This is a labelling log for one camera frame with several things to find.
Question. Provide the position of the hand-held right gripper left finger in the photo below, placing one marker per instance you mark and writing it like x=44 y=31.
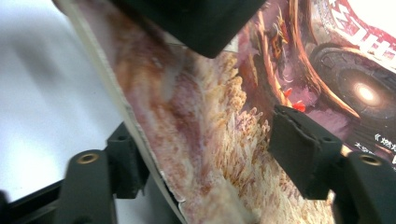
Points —
x=124 y=165

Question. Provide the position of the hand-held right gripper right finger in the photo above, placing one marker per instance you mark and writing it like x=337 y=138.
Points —
x=311 y=155

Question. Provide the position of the red illustrated magazine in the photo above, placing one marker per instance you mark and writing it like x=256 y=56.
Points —
x=218 y=140

